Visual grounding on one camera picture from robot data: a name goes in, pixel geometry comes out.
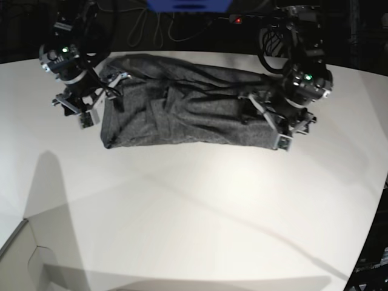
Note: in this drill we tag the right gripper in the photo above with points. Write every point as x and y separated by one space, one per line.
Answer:
83 96

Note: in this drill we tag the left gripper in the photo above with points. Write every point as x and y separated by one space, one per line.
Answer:
284 119

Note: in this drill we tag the grey long-sleeve t-shirt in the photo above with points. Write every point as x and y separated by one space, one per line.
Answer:
171 101

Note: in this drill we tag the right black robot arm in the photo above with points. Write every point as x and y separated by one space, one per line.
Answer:
74 50

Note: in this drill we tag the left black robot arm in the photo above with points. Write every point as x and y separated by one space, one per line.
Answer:
290 48

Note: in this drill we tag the black power strip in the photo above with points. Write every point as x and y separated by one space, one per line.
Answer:
250 20

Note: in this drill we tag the blue plastic box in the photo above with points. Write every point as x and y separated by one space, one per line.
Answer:
175 6

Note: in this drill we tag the grey side table panel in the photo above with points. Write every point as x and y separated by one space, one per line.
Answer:
21 265

